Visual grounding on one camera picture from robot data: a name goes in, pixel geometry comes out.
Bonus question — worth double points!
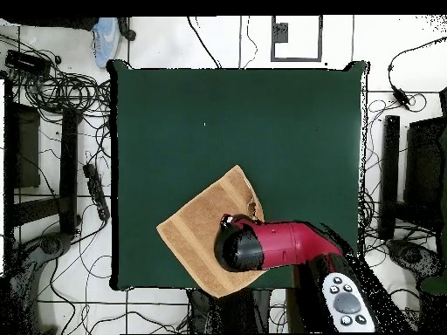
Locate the black power adapter with cable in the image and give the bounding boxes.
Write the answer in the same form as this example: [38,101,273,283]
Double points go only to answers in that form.
[387,36,447,111]

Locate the dark green table cloth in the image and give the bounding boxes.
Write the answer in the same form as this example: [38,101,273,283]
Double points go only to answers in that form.
[106,58,371,292]

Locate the black flat box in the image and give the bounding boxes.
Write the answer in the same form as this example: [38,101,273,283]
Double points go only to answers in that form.
[4,49,52,77]

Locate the black metal stand frame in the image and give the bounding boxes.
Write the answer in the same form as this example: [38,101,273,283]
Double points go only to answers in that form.
[3,78,83,242]
[378,113,447,242]

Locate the tangled black cables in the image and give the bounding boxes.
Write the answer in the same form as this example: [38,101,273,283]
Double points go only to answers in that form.
[0,34,113,120]

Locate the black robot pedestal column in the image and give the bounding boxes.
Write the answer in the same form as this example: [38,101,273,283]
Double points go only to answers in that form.
[187,288,272,334]

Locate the thick black cable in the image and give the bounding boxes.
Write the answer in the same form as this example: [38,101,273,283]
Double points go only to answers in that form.
[186,16,223,69]

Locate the black power strip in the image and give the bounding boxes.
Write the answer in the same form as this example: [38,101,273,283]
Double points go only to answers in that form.
[82,162,111,222]

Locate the orange terry towel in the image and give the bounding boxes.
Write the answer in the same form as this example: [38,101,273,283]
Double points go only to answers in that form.
[155,164,268,298]

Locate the dark grey floor box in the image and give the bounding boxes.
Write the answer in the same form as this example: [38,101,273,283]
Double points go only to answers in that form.
[272,22,290,44]

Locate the grey caster leg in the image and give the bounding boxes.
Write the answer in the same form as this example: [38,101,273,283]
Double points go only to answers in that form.
[6,231,74,334]
[385,238,444,280]

